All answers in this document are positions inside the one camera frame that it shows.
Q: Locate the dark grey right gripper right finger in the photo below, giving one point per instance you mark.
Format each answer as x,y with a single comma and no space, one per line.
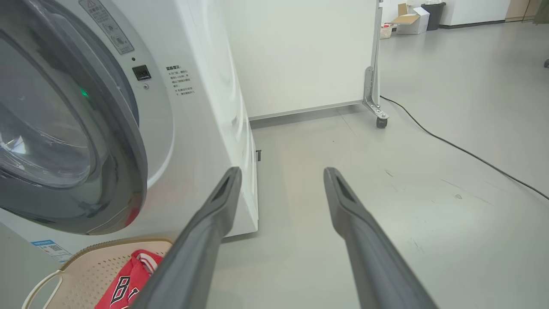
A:
377,266

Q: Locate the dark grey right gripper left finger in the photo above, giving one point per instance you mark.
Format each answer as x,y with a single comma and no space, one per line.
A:
193,262

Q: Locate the red basketball jersey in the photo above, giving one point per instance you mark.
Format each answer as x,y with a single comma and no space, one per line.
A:
124,283

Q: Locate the dark grey round washer door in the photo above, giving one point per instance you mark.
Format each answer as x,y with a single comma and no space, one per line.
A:
128,171

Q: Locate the cream perforated plastic laundry basket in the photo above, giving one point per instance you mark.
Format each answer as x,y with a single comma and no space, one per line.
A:
85,274

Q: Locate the white front-load washing machine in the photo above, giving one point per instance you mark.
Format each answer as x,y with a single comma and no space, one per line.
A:
201,107

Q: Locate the small white woven basket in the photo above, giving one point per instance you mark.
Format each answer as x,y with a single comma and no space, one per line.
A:
386,32

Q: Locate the open cardboard box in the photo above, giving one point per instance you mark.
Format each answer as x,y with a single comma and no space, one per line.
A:
411,23

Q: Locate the blue energy label sticker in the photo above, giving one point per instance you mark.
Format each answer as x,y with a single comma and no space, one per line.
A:
51,250

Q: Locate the wheeled white partition panel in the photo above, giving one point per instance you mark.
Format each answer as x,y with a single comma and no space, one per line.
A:
300,56

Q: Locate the grey warning label sticker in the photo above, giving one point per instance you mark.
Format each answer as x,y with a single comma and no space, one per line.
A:
107,25

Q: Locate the black trash bin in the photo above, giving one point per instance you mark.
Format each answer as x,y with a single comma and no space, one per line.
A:
435,15

